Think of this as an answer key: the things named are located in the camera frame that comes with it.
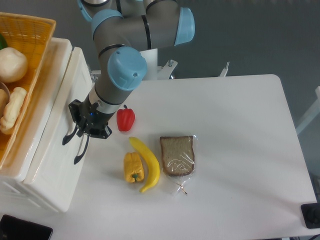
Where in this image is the orange wicker basket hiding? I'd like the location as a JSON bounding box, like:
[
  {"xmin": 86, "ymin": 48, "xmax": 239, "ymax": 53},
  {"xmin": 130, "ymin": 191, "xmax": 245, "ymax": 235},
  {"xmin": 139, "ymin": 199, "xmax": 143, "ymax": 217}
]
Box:
[{"xmin": 0, "ymin": 12, "xmax": 56, "ymax": 168}]

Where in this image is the red bell pepper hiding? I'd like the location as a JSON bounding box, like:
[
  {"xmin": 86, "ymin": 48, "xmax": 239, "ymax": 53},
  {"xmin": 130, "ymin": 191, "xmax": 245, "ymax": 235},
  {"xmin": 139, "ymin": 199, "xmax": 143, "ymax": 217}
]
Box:
[{"xmin": 116, "ymin": 105, "xmax": 136, "ymax": 132}]

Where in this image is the long white bread roll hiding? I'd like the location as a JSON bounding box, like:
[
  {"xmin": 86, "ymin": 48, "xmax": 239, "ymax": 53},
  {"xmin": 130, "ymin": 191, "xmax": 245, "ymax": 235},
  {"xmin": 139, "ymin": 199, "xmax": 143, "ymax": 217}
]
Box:
[{"xmin": 0, "ymin": 87, "xmax": 27, "ymax": 135}]

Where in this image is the green vegetable in basket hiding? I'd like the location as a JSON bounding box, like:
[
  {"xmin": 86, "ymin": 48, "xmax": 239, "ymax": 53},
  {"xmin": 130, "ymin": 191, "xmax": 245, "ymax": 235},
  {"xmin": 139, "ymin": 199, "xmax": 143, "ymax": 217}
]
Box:
[{"xmin": 0, "ymin": 34, "xmax": 8, "ymax": 50}]

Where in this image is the wrapped bread slice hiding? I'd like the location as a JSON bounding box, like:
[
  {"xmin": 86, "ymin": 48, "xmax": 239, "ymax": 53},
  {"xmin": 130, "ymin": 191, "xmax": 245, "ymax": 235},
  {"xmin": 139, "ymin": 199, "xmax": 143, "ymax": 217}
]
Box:
[{"xmin": 159, "ymin": 135, "xmax": 198, "ymax": 196}]

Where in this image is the brown bread in basket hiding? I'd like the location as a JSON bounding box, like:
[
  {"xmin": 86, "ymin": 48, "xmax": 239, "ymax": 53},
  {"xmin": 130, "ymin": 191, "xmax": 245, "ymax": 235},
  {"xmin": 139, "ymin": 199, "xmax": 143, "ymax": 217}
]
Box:
[{"xmin": 0, "ymin": 89, "xmax": 10, "ymax": 118}]

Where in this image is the white frame at right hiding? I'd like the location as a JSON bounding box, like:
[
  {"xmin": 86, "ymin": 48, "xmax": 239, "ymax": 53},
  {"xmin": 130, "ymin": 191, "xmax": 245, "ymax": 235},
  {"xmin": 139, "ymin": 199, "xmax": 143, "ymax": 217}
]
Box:
[{"xmin": 295, "ymin": 86, "xmax": 320, "ymax": 135}]

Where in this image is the black tablet device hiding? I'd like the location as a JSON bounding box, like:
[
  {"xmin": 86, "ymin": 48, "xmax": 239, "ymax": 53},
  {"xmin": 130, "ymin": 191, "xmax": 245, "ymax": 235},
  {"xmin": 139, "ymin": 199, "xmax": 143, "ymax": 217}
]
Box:
[{"xmin": 0, "ymin": 214, "xmax": 53, "ymax": 240}]

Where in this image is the white drawer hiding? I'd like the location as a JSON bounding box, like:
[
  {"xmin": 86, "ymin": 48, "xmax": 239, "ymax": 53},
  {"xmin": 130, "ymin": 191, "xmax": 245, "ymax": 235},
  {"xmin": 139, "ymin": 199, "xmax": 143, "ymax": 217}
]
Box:
[{"xmin": 23, "ymin": 47, "xmax": 92, "ymax": 212}]

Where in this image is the round white bun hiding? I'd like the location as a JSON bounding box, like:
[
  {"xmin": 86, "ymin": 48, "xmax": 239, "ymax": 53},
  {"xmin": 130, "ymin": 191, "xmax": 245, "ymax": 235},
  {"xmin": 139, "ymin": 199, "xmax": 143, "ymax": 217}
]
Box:
[{"xmin": 0, "ymin": 47, "xmax": 28, "ymax": 83}]

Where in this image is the yellow bell pepper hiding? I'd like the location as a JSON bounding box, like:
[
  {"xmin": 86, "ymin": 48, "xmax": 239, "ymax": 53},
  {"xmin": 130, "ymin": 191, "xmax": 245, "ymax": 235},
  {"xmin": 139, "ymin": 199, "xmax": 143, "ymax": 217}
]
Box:
[{"xmin": 123, "ymin": 152, "xmax": 145, "ymax": 183}]

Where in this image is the black device at right edge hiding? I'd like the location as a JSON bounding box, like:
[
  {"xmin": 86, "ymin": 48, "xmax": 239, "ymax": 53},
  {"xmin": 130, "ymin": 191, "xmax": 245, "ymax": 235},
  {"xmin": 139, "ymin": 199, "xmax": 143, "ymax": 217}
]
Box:
[{"xmin": 300, "ymin": 203, "xmax": 320, "ymax": 229}]

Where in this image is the white drawer cabinet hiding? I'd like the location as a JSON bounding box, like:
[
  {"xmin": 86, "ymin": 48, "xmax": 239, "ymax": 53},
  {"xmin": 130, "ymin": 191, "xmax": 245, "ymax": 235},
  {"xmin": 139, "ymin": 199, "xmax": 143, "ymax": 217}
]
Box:
[{"xmin": 0, "ymin": 37, "xmax": 76, "ymax": 213}]

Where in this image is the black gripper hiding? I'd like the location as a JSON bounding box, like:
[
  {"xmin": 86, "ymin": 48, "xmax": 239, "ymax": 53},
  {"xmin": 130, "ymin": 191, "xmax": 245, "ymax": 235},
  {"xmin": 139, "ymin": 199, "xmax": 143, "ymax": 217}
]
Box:
[{"xmin": 62, "ymin": 95, "xmax": 112, "ymax": 165}]

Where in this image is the yellow banana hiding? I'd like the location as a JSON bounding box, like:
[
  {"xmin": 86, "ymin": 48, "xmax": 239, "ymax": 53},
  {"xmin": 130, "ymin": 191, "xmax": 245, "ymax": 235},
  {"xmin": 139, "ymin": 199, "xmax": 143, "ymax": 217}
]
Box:
[{"xmin": 129, "ymin": 136, "xmax": 161, "ymax": 193}]

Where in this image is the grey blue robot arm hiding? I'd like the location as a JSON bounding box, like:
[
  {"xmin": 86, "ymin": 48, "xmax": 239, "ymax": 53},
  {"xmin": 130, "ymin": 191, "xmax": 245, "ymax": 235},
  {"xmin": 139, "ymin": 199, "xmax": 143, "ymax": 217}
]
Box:
[{"xmin": 62, "ymin": 0, "xmax": 195, "ymax": 145}]

